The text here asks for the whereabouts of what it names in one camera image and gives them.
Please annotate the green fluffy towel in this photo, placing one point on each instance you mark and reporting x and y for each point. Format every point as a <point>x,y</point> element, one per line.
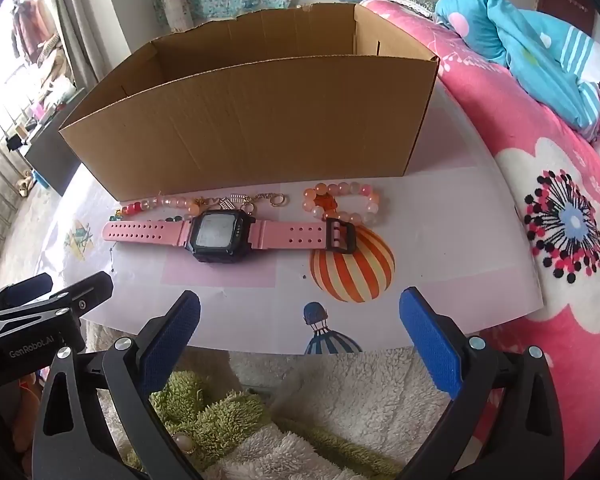
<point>215,415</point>

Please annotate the blue quilt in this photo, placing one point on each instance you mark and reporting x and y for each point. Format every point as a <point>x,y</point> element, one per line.
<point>510,35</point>

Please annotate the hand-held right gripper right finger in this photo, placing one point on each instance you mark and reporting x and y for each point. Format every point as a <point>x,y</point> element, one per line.
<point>432,340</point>

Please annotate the beige slippers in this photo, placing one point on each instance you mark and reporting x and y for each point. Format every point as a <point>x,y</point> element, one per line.
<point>26,182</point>

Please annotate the grey curtain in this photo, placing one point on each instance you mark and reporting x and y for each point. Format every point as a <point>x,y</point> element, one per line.
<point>75,20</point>

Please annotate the silver rhinestone charm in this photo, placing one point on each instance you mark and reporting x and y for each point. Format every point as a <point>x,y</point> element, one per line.
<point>230,202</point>

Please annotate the gold butterfly charm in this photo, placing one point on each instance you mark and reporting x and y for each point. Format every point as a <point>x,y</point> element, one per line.
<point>210,202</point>

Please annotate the pink floral blanket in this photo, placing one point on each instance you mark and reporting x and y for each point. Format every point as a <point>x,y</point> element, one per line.
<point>480,110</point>

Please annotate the dark cabinet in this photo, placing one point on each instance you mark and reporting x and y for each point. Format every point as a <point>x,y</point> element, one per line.
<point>50,160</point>

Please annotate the lace trimmed pillow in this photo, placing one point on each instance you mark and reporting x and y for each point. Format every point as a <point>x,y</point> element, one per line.
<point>415,5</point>

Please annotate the brown cardboard box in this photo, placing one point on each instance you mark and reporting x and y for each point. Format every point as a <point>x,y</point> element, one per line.
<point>255,125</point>

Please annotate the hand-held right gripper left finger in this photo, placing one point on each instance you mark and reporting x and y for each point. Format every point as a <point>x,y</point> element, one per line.
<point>172,340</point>

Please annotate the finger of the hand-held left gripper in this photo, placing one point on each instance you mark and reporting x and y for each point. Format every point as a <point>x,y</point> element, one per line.
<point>27,287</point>
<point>92,287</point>

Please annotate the rolled white paper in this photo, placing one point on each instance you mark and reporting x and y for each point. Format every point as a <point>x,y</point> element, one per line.
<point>175,5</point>

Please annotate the reddish brown hanging coat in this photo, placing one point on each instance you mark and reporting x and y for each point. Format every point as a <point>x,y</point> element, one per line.
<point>27,25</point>

